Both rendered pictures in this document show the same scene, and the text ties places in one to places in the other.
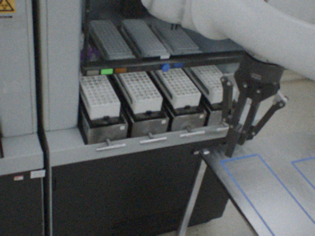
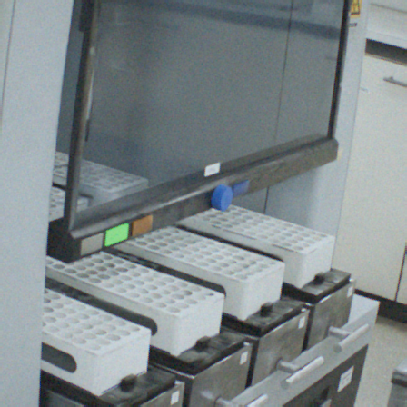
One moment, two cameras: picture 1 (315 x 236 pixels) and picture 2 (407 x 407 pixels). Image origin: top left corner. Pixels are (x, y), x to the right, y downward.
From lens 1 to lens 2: 0.76 m
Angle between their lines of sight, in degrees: 34
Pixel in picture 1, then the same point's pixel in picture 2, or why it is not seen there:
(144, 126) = (211, 382)
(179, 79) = (201, 248)
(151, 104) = (205, 316)
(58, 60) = (13, 223)
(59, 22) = (25, 96)
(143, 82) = (131, 275)
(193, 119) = (288, 337)
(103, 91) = (74, 317)
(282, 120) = not seen: hidden behind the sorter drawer
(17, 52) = not seen: outside the picture
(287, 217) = not seen: outside the picture
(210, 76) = (250, 226)
